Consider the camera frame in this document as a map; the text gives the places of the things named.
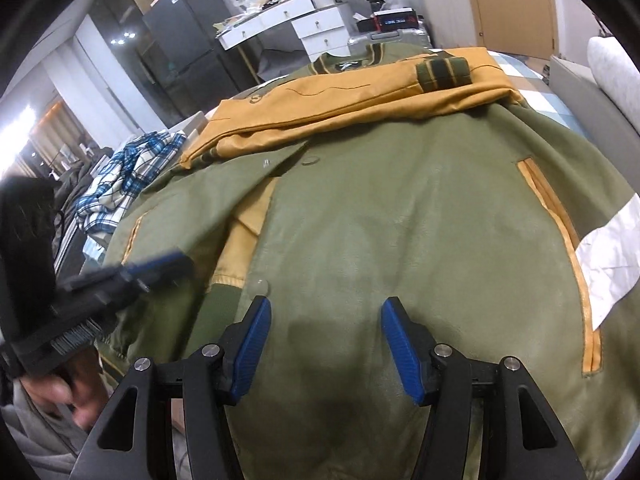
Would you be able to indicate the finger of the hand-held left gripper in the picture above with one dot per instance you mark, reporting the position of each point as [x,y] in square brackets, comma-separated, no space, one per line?
[160,265]

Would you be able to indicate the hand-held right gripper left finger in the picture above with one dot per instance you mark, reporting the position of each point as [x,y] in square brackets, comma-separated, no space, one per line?
[255,342]

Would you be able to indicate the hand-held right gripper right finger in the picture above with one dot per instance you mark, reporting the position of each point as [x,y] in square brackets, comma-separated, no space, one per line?
[400,345]

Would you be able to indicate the olive green yellow-sleeved jacket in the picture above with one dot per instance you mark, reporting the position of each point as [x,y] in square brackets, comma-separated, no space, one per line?
[400,210]

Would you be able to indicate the grey clothes pile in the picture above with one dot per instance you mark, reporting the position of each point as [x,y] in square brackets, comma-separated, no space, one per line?
[80,175]

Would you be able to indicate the person's left hand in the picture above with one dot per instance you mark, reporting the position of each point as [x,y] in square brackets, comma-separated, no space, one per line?
[55,395]

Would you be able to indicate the blue plaid shirt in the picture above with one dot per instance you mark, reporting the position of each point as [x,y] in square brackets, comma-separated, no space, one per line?
[125,175]

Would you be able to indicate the person's grey clothing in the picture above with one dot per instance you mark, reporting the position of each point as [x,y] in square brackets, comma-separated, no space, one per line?
[35,440]

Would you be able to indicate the dark grey refrigerator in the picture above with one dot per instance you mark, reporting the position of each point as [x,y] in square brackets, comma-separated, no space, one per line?
[190,45]

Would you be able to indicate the dark glass wardrobe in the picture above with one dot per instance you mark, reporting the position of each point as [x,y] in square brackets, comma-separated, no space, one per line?
[120,45]

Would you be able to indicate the pile of desk clutter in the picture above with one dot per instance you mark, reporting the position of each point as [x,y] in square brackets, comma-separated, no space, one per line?
[260,7]

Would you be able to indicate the white desk with drawers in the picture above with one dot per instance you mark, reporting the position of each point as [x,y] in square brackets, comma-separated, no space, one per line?
[320,27]

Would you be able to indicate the checkered bed sheet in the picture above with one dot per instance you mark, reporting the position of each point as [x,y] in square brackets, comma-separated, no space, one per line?
[540,85]

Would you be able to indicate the silver suitcase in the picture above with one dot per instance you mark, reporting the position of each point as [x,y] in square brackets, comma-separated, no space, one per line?
[395,38]

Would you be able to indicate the grey sofa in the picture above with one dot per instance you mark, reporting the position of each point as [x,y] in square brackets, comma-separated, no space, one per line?
[580,90]

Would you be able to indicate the black and red box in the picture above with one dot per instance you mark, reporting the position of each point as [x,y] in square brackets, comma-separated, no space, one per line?
[390,21]

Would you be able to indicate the white cabinet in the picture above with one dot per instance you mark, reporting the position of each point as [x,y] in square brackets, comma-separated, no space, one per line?
[445,5]

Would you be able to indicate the white pillow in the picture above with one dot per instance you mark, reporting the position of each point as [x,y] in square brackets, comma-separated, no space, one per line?
[615,70]

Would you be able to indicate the wooden door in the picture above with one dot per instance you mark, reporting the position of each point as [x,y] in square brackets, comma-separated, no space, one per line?
[515,5]

